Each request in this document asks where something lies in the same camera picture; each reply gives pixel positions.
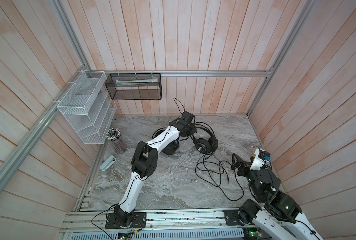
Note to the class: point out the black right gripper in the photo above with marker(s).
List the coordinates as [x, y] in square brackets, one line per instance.
[235, 165]

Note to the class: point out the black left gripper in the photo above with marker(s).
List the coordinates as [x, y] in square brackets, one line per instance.
[194, 130]

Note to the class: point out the small black wired headphones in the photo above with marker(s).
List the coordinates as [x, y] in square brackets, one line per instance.
[210, 168]

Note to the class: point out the large black gaming headset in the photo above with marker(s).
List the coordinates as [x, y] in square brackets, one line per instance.
[172, 147]

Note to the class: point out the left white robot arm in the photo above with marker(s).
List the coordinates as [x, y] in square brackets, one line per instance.
[144, 164]

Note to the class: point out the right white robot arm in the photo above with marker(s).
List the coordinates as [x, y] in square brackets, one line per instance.
[271, 210]

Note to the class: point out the clear cup of pencils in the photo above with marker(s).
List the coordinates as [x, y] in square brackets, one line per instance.
[114, 136]

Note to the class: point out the papers in black basket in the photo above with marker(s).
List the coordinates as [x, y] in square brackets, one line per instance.
[136, 83]

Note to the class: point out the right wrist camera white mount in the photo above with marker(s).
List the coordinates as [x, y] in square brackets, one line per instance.
[260, 159]

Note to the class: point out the black wire mesh wall basket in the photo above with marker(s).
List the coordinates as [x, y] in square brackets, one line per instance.
[133, 93]

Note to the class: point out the white wire mesh wall shelf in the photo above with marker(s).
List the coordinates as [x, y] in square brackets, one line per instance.
[87, 108]

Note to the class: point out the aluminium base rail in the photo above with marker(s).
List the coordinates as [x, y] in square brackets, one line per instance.
[191, 224]

